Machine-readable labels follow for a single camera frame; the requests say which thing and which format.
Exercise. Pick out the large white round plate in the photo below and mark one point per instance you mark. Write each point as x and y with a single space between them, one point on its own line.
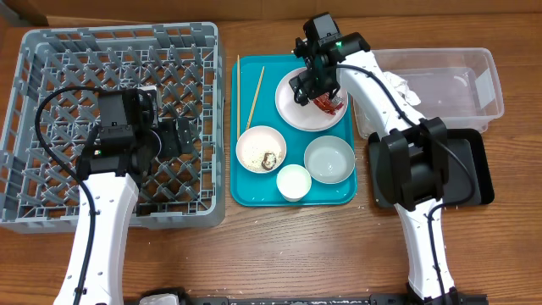
309 117

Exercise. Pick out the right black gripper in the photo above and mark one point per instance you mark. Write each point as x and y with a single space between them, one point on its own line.
309 85

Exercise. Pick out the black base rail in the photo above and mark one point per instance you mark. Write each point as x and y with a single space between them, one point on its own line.
178 295

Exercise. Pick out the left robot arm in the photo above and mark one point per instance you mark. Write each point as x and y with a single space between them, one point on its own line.
115 159

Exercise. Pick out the pink bowl with rice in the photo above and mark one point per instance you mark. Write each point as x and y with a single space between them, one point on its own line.
261 149

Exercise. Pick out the white tissue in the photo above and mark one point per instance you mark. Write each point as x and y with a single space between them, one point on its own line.
402 87

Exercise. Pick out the grey plastic dishwasher rack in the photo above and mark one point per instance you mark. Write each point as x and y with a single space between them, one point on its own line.
53 106

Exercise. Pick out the teal plastic serving tray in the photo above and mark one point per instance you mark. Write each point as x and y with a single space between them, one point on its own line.
282 153

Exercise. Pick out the red snack wrapper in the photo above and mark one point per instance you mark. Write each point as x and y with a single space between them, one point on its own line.
329 105

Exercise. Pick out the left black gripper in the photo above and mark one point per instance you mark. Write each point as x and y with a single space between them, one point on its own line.
172 146

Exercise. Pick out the brown food scrap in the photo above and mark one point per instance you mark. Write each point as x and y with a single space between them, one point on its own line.
269 161

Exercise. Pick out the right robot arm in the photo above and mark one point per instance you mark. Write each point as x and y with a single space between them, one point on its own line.
413 157

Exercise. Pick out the grey round bowl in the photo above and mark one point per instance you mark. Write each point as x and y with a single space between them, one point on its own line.
329 159

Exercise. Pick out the black food waste tray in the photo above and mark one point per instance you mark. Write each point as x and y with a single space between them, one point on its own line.
468 145

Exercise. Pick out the left wooden chopstick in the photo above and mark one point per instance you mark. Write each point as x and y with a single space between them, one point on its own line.
238 97

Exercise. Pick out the right wooden chopstick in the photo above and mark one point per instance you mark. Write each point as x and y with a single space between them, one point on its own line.
255 98

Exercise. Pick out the clear plastic waste bin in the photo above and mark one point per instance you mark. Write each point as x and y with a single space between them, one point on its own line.
460 85

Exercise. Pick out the small white cup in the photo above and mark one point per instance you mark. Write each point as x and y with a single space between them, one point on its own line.
293 182

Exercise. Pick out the wooden chopstick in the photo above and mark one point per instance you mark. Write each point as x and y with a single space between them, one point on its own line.
238 97
255 98

